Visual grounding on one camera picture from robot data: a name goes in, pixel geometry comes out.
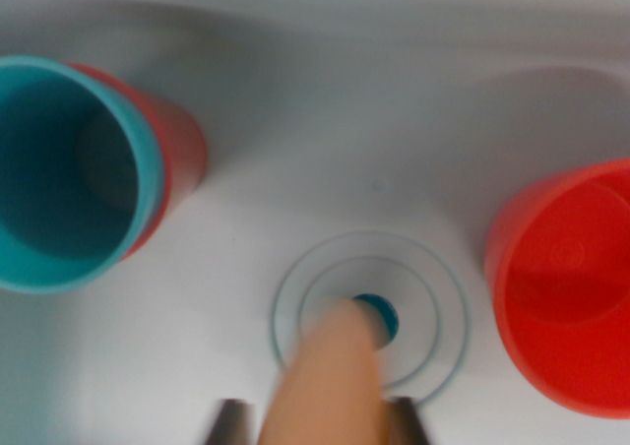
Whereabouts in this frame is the light blue toy sink unit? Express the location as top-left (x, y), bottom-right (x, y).
top-left (0, 0), bottom-right (630, 445)

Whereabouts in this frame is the red cup without handle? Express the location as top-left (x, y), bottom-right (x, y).
top-left (66, 62), bottom-right (208, 264)

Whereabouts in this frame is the teal cup without handle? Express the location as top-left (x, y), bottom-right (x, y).
top-left (0, 55), bottom-right (166, 296)

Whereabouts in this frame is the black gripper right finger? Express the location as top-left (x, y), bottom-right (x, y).
top-left (386, 395), bottom-right (437, 445)

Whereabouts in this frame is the red mug with handle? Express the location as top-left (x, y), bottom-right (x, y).
top-left (483, 158), bottom-right (630, 420)

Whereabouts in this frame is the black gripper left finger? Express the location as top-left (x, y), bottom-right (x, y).
top-left (199, 398), bottom-right (262, 445)

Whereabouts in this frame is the cream detergent bottle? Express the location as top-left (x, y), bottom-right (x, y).
top-left (258, 299), bottom-right (390, 445)

